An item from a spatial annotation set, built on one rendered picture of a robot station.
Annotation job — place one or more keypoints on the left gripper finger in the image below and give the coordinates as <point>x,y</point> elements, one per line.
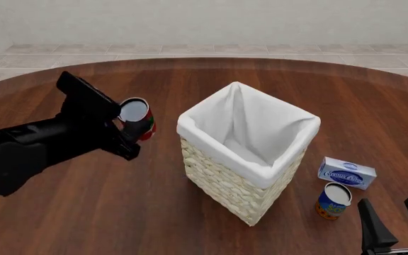
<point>135,130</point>

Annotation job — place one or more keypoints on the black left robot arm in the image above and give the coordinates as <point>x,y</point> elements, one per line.
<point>30,148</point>

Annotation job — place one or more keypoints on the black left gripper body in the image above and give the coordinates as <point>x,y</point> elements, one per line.
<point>87,102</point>

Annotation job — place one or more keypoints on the woven basket with white liner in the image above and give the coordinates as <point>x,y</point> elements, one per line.
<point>241,148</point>

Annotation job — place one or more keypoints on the blue yellow soup can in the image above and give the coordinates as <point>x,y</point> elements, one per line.
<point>333,203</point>

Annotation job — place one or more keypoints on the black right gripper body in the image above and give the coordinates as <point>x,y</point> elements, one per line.
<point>399,251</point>

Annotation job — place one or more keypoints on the blue white cream cheese box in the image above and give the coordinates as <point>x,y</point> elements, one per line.
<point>347,174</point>

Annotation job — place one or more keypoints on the red tomato sauce can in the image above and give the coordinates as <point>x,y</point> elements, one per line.
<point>136,109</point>

